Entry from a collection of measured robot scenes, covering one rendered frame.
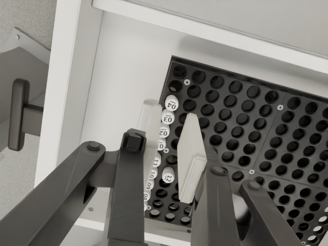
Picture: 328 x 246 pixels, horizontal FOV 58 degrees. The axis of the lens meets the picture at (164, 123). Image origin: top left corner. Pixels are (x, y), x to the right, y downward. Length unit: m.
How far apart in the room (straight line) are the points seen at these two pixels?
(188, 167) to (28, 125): 0.18
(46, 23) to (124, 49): 0.93
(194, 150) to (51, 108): 0.15
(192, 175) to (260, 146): 0.16
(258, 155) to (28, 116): 0.23
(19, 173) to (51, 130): 1.26
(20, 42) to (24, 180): 0.64
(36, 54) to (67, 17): 1.02
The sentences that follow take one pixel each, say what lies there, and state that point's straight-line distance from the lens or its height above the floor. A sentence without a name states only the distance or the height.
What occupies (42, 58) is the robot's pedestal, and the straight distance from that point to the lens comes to 1.27.
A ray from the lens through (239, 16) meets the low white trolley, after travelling 0.42.
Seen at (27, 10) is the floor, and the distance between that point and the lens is 1.28.
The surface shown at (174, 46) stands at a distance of 0.34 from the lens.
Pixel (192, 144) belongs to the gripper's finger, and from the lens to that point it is 0.17.
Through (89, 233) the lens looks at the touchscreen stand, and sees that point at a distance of 1.58.
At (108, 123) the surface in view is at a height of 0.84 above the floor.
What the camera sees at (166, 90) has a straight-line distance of 0.28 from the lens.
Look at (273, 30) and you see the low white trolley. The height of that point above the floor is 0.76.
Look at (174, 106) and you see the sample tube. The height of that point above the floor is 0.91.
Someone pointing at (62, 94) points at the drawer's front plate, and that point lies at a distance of 0.27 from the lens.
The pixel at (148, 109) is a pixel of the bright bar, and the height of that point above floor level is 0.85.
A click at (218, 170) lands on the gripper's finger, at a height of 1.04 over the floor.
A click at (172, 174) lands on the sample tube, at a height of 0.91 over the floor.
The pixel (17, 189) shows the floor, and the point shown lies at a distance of 1.59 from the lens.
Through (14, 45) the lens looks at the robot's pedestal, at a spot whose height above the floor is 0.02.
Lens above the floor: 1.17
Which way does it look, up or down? 68 degrees down
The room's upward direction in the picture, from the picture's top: 178 degrees counter-clockwise
